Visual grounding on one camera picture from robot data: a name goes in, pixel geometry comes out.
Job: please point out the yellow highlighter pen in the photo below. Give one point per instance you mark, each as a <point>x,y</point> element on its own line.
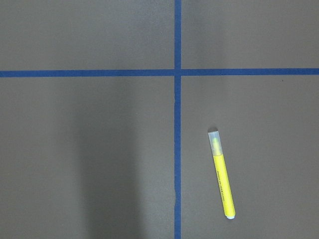
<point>221,174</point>

